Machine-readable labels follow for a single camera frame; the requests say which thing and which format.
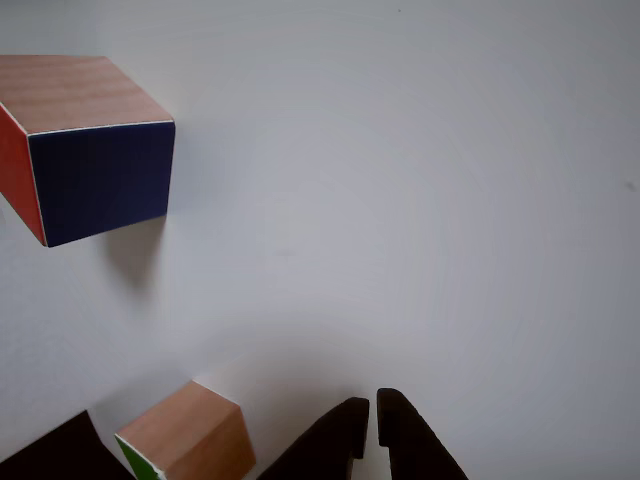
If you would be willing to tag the wooden cube with green face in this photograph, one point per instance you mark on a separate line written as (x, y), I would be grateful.
(200, 435)

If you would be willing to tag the wooden cube red blue faces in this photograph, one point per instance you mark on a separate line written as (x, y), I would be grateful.
(100, 175)

